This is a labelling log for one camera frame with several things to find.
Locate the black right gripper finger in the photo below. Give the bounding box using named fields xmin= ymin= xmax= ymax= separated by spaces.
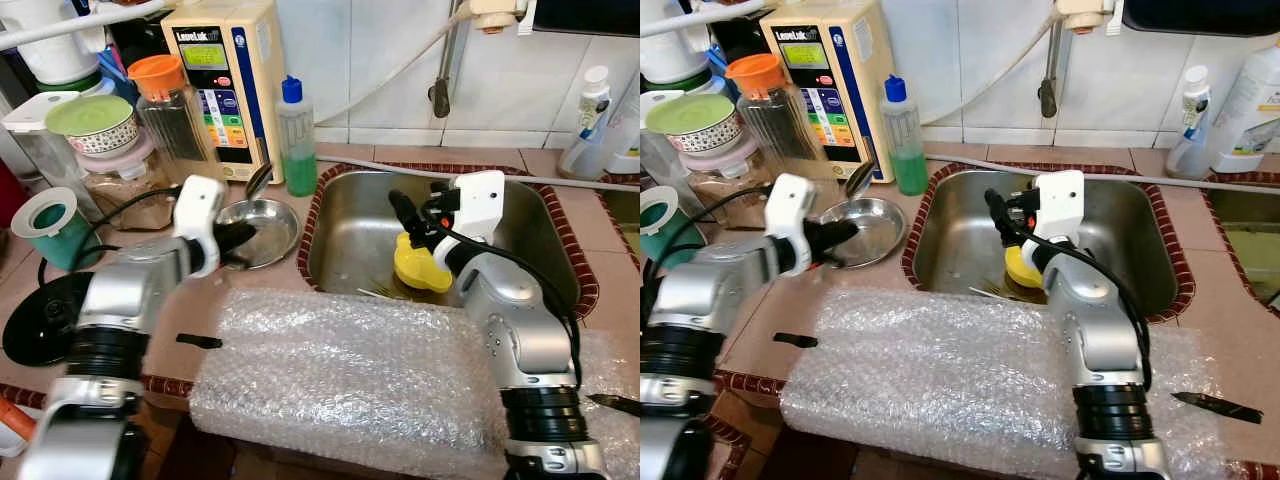
xmin=984 ymin=188 xmax=1016 ymax=246
xmin=387 ymin=188 xmax=425 ymax=253

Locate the stainless steel bowl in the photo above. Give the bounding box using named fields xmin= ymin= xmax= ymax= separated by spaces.
xmin=215 ymin=197 xmax=301 ymax=271
xmin=818 ymin=196 xmax=907 ymax=269

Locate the yellow plastic cup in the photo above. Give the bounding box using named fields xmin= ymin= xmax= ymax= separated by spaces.
xmin=1005 ymin=243 xmax=1046 ymax=291
xmin=393 ymin=232 xmax=454 ymax=294

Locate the stainless steel sink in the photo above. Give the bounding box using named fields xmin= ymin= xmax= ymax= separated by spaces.
xmin=603 ymin=186 xmax=641 ymax=263
xmin=1205 ymin=185 xmax=1280 ymax=301
xmin=910 ymin=168 xmax=1181 ymax=319
xmin=306 ymin=170 xmax=583 ymax=301

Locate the steel spoon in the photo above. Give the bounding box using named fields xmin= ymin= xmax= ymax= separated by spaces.
xmin=843 ymin=160 xmax=879 ymax=201
xmin=244 ymin=162 xmax=275 ymax=203

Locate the green dish soap bottle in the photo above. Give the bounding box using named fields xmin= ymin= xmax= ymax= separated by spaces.
xmin=880 ymin=75 xmax=929 ymax=197
xmin=276 ymin=76 xmax=319 ymax=198

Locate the pink lid jar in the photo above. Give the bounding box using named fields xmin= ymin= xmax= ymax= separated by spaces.
xmin=683 ymin=135 xmax=786 ymax=201
xmin=78 ymin=135 xmax=171 ymax=206

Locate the orange lid glass jar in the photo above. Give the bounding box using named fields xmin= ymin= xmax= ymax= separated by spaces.
xmin=725 ymin=53 xmax=816 ymax=191
xmin=127 ymin=54 xmax=216 ymax=191

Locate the metal faucet pipe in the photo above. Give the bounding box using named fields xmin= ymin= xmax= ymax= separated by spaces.
xmin=1037 ymin=30 xmax=1069 ymax=119
xmin=428 ymin=20 xmax=466 ymax=119

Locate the beige water ionizer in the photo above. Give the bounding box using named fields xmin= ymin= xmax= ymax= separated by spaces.
xmin=760 ymin=0 xmax=898 ymax=183
xmin=160 ymin=0 xmax=288 ymax=184

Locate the clear bubble wrap sheet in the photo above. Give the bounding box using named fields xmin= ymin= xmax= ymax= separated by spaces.
xmin=188 ymin=288 xmax=641 ymax=480
xmin=778 ymin=288 xmax=1233 ymax=480

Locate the teal cup white rim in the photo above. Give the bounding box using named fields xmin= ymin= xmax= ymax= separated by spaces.
xmin=640 ymin=186 xmax=693 ymax=263
xmin=10 ymin=187 xmax=81 ymax=271

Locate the small white spray bottle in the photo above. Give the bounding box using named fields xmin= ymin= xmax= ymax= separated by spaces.
xmin=1165 ymin=66 xmax=1213 ymax=181
xmin=560 ymin=66 xmax=613 ymax=181

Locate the green lid patterned bowl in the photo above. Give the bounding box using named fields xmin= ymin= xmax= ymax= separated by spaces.
xmin=645 ymin=92 xmax=746 ymax=154
xmin=44 ymin=94 xmax=139 ymax=156

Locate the white lid clear container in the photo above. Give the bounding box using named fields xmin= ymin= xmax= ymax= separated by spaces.
xmin=2 ymin=92 xmax=91 ymax=196
xmin=640 ymin=90 xmax=691 ymax=186

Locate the black kettle base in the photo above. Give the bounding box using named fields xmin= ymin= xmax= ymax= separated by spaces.
xmin=2 ymin=272 xmax=96 ymax=368

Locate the white detergent bottle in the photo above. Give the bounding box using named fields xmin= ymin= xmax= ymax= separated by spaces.
xmin=605 ymin=70 xmax=641 ymax=176
xmin=1210 ymin=45 xmax=1280 ymax=173

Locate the cream faucet fitting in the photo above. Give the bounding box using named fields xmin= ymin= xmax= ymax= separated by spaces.
xmin=468 ymin=0 xmax=536 ymax=34
xmin=1055 ymin=0 xmax=1126 ymax=36

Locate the maroon tumbler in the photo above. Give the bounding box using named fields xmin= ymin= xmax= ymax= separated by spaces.
xmin=0 ymin=160 xmax=21 ymax=226

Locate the white water jug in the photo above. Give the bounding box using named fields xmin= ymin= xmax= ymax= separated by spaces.
xmin=640 ymin=0 xmax=716 ymax=86
xmin=0 ymin=0 xmax=101 ymax=91

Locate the white pipe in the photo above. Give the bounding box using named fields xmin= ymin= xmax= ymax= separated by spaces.
xmin=640 ymin=0 xmax=771 ymax=39
xmin=0 ymin=0 xmax=166 ymax=51

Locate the black plastic tray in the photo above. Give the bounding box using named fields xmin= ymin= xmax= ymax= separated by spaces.
xmin=1122 ymin=0 xmax=1280 ymax=39
xmin=530 ymin=0 xmax=641 ymax=39

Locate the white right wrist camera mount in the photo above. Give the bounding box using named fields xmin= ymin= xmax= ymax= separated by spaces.
xmin=1033 ymin=170 xmax=1087 ymax=246
xmin=448 ymin=170 xmax=507 ymax=248

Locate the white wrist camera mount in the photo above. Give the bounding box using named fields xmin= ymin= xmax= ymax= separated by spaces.
xmin=448 ymin=170 xmax=507 ymax=248
xmin=173 ymin=176 xmax=230 ymax=278
xmin=765 ymin=173 xmax=819 ymax=276
xmin=1033 ymin=170 xmax=1087 ymax=246

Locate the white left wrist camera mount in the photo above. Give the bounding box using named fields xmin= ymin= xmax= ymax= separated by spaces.
xmin=765 ymin=173 xmax=819 ymax=276
xmin=173 ymin=176 xmax=230 ymax=278

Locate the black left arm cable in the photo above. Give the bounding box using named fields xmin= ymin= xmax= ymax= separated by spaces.
xmin=68 ymin=186 xmax=181 ymax=273
xmin=645 ymin=186 xmax=773 ymax=301

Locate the grey hose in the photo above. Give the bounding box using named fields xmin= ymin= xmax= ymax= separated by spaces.
xmin=318 ymin=155 xmax=641 ymax=193
xmin=925 ymin=155 xmax=1280 ymax=191

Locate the white hose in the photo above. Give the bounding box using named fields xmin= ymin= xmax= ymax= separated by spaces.
xmin=922 ymin=20 xmax=1059 ymax=126
xmin=315 ymin=10 xmax=471 ymax=126

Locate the orange hose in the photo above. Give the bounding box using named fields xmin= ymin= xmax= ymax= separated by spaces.
xmin=0 ymin=395 xmax=36 ymax=446

